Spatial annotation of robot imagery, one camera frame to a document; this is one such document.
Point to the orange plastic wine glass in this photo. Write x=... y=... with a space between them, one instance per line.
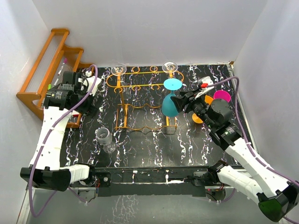
x=195 y=118

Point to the pink capped marker pen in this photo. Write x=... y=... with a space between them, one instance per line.
x=62 y=67

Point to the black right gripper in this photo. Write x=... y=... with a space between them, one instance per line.
x=181 y=102

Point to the pink plastic wine glass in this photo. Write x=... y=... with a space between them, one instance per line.
x=222 y=95

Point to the blue plastic wine glass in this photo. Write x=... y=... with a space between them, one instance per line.
x=168 y=107

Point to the clear wine glass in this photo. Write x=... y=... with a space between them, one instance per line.
x=170 y=68
x=119 y=70
x=104 y=138

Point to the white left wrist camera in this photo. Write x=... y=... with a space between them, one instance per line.
x=86 y=81

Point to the gold wire wine glass rack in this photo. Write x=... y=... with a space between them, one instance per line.
x=143 y=109

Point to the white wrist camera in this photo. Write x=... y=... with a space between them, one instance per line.
x=86 y=81
x=204 y=86

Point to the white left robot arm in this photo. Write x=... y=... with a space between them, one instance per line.
x=74 y=94

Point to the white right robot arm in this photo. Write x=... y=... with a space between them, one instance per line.
x=274 y=195

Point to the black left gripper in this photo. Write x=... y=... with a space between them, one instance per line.
x=89 y=110

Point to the small red white box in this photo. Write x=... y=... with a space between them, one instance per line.
x=74 y=114

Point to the orange wooden tiered shelf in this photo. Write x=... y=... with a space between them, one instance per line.
x=45 y=69

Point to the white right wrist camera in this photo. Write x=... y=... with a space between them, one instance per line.
x=204 y=86

